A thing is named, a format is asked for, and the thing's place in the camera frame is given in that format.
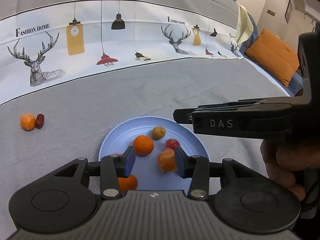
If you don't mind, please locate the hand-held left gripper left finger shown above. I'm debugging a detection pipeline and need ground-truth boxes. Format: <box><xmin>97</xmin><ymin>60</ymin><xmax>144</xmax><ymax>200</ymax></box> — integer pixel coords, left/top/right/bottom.
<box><xmin>52</xmin><ymin>145</ymin><xmax>137</xmax><ymax>201</ymax></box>

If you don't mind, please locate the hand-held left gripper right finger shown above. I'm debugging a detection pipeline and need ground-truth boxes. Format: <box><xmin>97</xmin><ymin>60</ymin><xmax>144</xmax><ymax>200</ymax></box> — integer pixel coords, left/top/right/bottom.
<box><xmin>174</xmin><ymin>146</ymin><xmax>250</xmax><ymax>201</ymax></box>

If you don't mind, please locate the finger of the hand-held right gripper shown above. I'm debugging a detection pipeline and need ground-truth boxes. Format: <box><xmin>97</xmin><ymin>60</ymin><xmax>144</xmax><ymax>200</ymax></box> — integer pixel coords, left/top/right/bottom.
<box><xmin>174</xmin><ymin>107</ymin><xmax>201</xmax><ymax>126</ymax></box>
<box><xmin>197</xmin><ymin>99</ymin><xmax>270</xmax><ymax>111</ymax></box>

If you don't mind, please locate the plastic-wrapped orange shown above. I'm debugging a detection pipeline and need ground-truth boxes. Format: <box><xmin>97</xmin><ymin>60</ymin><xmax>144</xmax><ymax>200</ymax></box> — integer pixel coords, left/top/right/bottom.
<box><xmin>157</xmin><ymin>148</ymin><xmax>178</xmax><ymax>173</ymax></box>
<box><xmin>20</xmin><ymin>113</ymin><xmax>36</xmax><ymax>131</ymax></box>

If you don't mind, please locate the plastic-wrapped red tomato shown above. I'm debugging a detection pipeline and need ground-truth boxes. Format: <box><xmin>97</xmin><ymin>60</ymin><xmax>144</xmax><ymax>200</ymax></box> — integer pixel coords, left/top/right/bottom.
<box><xmin>165</xmin><ymin>139</ymin><xmax>180</xmax><ymax>150</ymax></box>

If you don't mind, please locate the orange tangerine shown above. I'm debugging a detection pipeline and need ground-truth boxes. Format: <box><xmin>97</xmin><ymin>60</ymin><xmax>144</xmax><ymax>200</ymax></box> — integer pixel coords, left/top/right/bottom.
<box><xmin>132</xmin><ymin>135</ymin><xmax>155</xmax><ymax>156</ymax></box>
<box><xmin>117</xmin><ymin>174</ymin><xmax>138</xmax><ymax>193</ymax></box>

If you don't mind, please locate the light blue plate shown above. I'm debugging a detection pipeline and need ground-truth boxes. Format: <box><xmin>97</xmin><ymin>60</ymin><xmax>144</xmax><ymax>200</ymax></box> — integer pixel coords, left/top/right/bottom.
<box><xmin>99</xmin><ymin>116</ymin><xmax>209</xmax><ymax>197</ymax></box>

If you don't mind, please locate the person's right hand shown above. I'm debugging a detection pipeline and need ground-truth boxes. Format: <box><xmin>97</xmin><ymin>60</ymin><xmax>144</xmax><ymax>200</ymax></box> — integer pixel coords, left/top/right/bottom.
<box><xmin>260</xmin><ymin>138</ymin><xmax>320</xmax><ymax>201</ymax></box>

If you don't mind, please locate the small yellow-brown fruit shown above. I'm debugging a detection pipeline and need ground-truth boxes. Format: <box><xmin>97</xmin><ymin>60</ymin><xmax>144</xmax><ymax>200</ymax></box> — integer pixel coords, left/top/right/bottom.
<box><xmin>152</xmin><ymin>126</ymin><xmax>166</xmax><ymax>140</ymax></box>

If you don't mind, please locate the orange pillow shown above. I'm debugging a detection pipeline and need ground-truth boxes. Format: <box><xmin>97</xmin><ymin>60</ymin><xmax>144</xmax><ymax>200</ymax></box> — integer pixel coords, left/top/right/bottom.
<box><xmin>244</xmin><ymin>29</ymin><xmax>300</xmax><ymax>88</ymax></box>

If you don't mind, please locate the pale yellow cloth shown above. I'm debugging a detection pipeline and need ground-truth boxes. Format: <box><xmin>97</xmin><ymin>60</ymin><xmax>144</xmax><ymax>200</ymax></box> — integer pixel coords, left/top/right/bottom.
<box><xmin>236</xmin><ymin>4</ymin><xmax>255</xmax><ymax>45</ymax></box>

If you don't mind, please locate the white deer and lamp printed cloth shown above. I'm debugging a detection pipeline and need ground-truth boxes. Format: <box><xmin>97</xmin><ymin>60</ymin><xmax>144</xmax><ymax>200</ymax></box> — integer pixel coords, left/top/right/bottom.
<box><xmin>0</xmin><ymin>0</ymin><xmax>245</xmax><ymax>105</ymax></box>

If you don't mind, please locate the framed wall picture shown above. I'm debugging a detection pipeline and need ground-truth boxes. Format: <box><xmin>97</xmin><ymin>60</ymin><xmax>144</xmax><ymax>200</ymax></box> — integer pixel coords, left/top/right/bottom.
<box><xmin>285</xmin><ymin>0</ymin><xmax>293</xmax><ymax>22</ymax></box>

